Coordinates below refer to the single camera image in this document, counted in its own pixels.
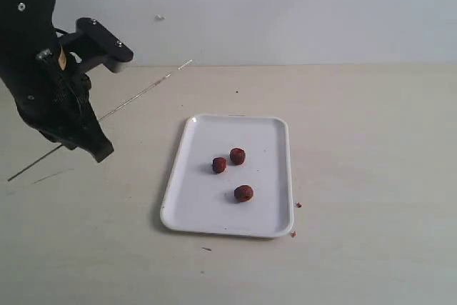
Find thin metal skewer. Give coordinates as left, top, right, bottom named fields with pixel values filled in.
left=7, top=59, right=194, bottom=182

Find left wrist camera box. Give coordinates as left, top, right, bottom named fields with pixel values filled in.
left=59, top=17, right=134, bottom=74

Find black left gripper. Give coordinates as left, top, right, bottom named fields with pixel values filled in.
left=1, top=45, right=114, bottom=163

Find red date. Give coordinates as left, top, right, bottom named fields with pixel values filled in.
left=229, top=148, right=246, bottom=166
left=233, top=185, right=254, bottom=202
left=212, top=156, right=227, bottom=174

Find red date top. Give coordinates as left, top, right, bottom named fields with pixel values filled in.
left=229, top=148, right=246, bottom=166

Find white rectangular plastic tray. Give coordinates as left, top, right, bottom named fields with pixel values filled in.
left=160, top=114, right=294, bottom=239

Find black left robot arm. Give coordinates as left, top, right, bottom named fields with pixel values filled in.
left=1, top=0, right=114, bottom=162

